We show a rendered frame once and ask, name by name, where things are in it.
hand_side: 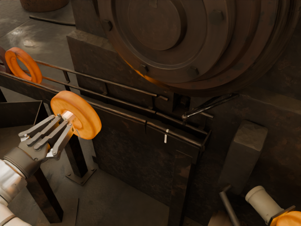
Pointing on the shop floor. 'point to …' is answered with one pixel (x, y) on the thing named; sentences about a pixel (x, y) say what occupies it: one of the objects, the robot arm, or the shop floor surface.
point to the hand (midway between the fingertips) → (74, 112)
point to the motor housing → (222, 220)
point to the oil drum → (43, 5)
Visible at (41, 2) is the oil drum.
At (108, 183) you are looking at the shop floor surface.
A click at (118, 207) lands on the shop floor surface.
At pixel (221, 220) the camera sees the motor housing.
